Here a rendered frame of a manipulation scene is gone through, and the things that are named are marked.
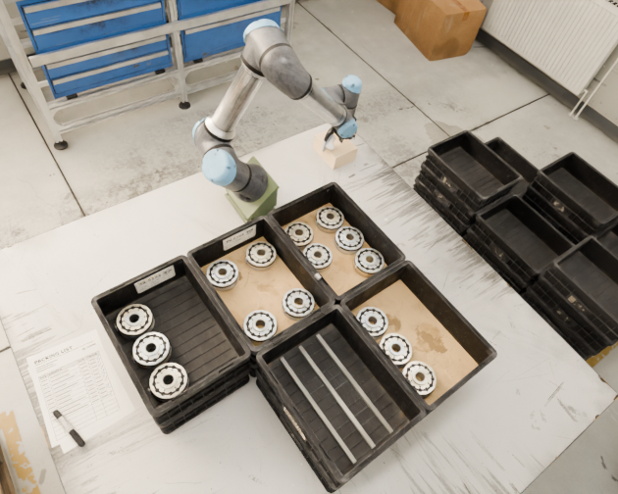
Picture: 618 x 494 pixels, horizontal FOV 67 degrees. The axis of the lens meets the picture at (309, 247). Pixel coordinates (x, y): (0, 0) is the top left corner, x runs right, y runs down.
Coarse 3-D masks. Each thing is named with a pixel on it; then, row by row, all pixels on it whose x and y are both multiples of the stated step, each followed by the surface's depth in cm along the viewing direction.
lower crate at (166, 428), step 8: (240, 376) 136; (248, 376) 146; (232, 384) 140; (240, 384) 145; (216, 392) 133; (224, 392) 141; (232, 392) 143; (208, 400) 137; (216, 400) 141; (192, 408) 130; (200, 408) 138; (208, 408) 140; (184, 416) 133; (192, 416) 138; (160, 424) 126; (168, 424) 128; (176, 424) 136; (168, 432) 135
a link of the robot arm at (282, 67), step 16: (288, 48) 136; (272, 64) 135; (288, 64) 135; (272, 80) 139; (288, 80) 137; (304, 80) 139; (288, 96) 143; (304, 96) 143; (320, 96) 150; (320, 112) 156; (336, 112) 160; (336, 128) 170; (352, 128) 169
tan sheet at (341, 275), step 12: (312, 216) 171; (312, 228) 168; (324, 240) 166; (336, 252) 163; (336, 264) 160; (348, 264) 161; (324, 276) 157; (336, 276) 158; (348, 276) 158; (360, 276) 159; (336, 288) 155; (348, 288) 155
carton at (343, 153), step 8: (320, 136) 204; (336, 136) 206; (320, 144) 204; (336, 144) 203; (344, 144) 203; (352, 144) 204; (320, 152) 207; (328, 152) 201; (336, 152) 200; (344, 152) 200; (352, 152) 203; (328, 160) 204; (336, 160) 200; (344, 160) 204; (352, 160) 208; (336, 168) 205
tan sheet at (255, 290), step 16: (256, 240) 162; (224, 256) 157; (240, 256) 158; (240, 272) 154; (256, 272) 155; (272, 272) 156; (288, 272) 156; (240, 288) 151; (256, 288) 152; (272, 288) 152; (288, 288) 153; (240, 304) 148; (256, 304) 148; (272, 304) 149; (240, 320) 145; (288, 320) 147
